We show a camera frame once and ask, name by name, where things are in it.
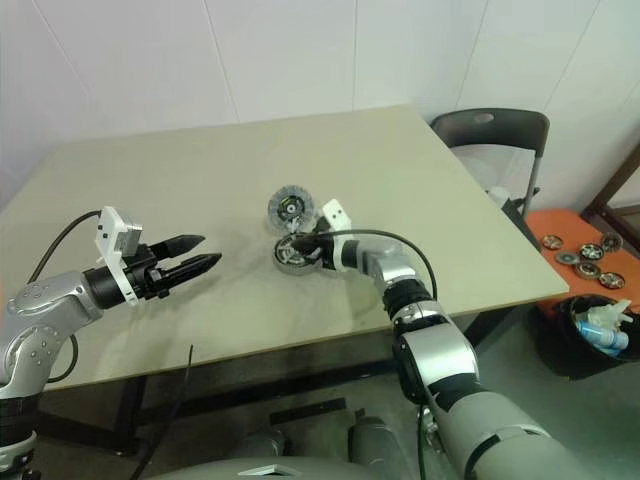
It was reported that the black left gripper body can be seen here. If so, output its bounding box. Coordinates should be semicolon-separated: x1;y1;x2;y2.
122;243;171;301

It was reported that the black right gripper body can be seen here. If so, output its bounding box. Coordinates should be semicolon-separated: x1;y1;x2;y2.
309;235;335;272

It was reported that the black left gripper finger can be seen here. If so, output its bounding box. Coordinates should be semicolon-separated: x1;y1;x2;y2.
163;252;223;289
149;233;206;261

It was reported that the copper wound stator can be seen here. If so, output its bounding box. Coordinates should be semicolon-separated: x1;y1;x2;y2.
272;234;326;275

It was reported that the black floor strip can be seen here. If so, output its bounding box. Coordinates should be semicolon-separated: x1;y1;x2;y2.
269;398;347;425

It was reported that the dark rounded shape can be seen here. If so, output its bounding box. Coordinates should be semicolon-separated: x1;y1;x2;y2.
348;409;416;466
244;432;289;461

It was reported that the grey robot torso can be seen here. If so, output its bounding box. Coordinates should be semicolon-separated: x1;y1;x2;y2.
149;442;451;480

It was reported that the black folding chair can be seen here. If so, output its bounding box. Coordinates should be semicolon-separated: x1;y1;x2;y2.
429;107;551;251

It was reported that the orange tray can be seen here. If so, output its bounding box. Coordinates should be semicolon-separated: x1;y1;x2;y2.
527;208;640;321

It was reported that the black trash bin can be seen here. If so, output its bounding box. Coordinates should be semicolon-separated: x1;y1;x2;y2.
534;294;640;381

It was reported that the blue bottle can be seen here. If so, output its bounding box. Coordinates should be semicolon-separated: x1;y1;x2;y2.
574;319;630;354

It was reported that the white crumpled trash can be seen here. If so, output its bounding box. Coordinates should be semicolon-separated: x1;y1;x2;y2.
584;299;634;331

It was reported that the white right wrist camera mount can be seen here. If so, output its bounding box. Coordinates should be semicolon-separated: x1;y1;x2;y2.
317;198;351;232

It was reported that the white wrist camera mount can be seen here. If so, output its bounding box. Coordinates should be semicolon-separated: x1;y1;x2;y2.
94;205;146;307
317;198;351;232

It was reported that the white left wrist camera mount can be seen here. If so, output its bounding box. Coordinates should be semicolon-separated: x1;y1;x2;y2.
94;205;146;307

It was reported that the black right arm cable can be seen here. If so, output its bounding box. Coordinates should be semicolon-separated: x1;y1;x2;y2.
309;228;439;304

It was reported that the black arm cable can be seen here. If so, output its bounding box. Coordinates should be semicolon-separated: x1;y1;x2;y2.
27;209;104;384
309;228;439;304

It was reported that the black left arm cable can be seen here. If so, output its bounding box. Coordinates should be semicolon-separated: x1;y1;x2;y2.
27;209;104;384

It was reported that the thin black hanging cable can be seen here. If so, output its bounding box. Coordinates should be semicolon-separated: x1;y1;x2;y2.
132;343;196;480

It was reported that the dark metal shelf frame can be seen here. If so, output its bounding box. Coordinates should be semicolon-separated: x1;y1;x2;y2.
579;144;640;236

